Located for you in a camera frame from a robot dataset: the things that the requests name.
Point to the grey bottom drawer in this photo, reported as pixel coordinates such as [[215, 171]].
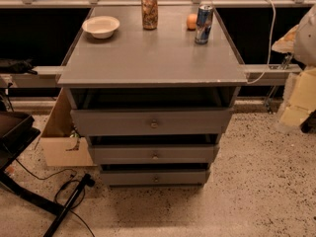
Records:
[[155, 178]]

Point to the grey drawer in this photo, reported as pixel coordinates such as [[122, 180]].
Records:
[[153, 154], [149, 122], [155, 178]]

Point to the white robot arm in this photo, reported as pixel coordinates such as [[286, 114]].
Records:
[[300, 40]]

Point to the grey drawer cabinet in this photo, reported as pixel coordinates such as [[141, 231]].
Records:
[[162, 69]]

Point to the grey top drawer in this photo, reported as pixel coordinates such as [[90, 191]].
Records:
[[149, 122]]

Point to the grey middle drawer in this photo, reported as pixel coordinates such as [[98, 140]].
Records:
[[153, 154]]

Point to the orange fruit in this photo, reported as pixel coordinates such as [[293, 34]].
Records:
[[192, 21]]

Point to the black stand leg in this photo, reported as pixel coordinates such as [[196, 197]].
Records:
[[79, 192]]

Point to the white bowl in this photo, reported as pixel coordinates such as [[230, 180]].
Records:
[[101, 27]]

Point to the cardboard box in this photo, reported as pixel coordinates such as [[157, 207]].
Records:
[[61, 144]]

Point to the brown patterned can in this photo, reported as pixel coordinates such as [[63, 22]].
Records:
[[149, 10]]

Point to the blue energy drink can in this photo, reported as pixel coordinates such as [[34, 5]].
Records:
[[204, 23]]

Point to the metal railing beam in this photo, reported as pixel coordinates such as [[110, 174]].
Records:
[[47, 76]]

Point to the yellow foam block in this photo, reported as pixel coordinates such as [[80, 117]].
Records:
[[302, 100]]

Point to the black chair base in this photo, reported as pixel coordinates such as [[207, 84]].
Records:
[[16, 134]]

